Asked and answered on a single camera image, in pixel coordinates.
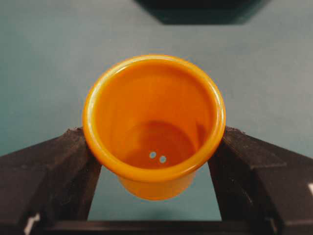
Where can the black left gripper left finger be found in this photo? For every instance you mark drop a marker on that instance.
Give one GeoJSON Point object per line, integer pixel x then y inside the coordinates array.
{"type": "Point", "coordinates": [54, 180]}

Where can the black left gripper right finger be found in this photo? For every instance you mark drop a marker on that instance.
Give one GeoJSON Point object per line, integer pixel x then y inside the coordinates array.
{"type": "Point", "coordinates": [267, 186]}

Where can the orange plastic cup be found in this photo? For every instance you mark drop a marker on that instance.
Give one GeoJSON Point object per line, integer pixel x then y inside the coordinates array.
{"type": "Point", "coordinates": [154, 120]}

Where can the dark object at table edge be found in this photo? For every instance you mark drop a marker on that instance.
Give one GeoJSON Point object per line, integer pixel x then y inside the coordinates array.
{"type": "Point", "coordinates": [202, 12]}

